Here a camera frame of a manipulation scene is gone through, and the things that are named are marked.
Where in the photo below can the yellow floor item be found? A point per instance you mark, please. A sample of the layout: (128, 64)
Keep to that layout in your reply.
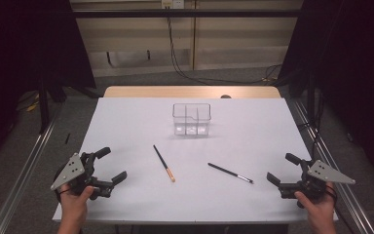
(32, 106)

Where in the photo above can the white wall socket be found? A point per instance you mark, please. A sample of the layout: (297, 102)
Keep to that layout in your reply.
(172, 4)

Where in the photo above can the dark curtain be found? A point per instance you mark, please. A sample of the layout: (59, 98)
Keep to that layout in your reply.
(19, 48)
(354, 65)

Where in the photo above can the person's right hand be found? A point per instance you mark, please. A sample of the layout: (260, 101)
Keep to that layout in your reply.
(319, 206)

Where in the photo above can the person's left hand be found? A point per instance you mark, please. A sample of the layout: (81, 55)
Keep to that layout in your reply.
(74, 203)

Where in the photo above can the black brush with silver ferrule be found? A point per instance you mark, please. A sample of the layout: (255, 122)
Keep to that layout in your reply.
(230, 173)

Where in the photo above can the black brush with orange end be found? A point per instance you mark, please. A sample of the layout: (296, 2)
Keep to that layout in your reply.
(164, 163)

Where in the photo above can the small black floor item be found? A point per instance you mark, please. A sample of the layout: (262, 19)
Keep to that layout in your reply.
(67, 138)

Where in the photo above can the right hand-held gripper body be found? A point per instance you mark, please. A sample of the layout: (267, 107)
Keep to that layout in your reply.
(324, 174)

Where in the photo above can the dark round table grommet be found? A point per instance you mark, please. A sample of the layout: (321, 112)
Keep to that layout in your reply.
(225, 96)

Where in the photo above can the metal floor rail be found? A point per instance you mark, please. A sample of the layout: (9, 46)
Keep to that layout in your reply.
(341, 188)
(22, 175)

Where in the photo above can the black stand post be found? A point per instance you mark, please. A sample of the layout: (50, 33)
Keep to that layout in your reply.
(311, 97)
(43, 104)

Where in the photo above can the black horizontal frame bar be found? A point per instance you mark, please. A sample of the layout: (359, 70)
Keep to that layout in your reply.
(188, 13)

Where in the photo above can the clear plastic organizer box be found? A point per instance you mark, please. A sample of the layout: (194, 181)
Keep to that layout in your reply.
(191, 120)

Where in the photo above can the white table cover sheet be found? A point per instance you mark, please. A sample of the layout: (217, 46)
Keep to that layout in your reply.
(191, 201)

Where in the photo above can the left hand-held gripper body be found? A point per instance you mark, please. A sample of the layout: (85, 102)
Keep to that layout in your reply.
(69, 172)

